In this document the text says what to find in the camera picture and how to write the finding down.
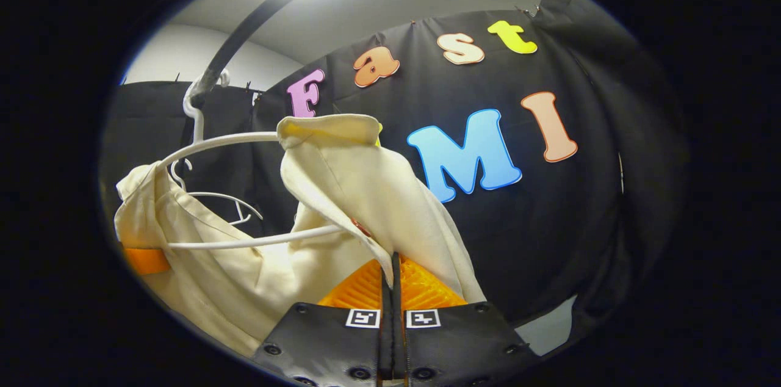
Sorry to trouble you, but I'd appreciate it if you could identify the cream button-up shirt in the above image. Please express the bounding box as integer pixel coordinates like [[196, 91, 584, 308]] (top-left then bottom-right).
[[113, 114, 488, 358]]

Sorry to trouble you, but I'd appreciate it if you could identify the black metal clothes rack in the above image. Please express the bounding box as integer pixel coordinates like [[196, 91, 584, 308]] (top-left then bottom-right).
[[186, 0, 428, 108]]

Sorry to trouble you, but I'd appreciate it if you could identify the white plastic clothes hanger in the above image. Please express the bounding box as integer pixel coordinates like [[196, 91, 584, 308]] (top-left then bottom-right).
[[157, 70, 344, 251], [170, 158, 264, 228]]

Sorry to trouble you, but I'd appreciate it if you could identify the black backdrop cloth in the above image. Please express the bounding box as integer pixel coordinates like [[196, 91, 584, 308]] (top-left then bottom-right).
[[101, 0, 690, 351]]

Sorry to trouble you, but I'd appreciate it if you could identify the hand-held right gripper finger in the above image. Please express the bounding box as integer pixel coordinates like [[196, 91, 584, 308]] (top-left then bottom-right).
[[251, 251, 393, 387], [392, 251, 542, 387]]

